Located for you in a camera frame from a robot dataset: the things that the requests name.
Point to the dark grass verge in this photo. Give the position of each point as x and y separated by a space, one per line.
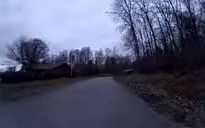
20 90

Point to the pale pole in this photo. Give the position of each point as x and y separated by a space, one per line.
71 65

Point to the distant bare tree line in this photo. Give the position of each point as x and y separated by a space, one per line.
90 58

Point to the grey asphalt road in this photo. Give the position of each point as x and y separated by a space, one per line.
90 106

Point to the dark hedge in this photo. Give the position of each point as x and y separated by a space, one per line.
11 76

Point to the leaf-strewn grass verge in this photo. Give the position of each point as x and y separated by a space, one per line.
176 93

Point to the row of tall bare trees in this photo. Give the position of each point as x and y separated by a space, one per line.
166 33

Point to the large bare tree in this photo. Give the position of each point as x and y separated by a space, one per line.
28 51

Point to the dark low building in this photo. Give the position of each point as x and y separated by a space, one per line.
48 70

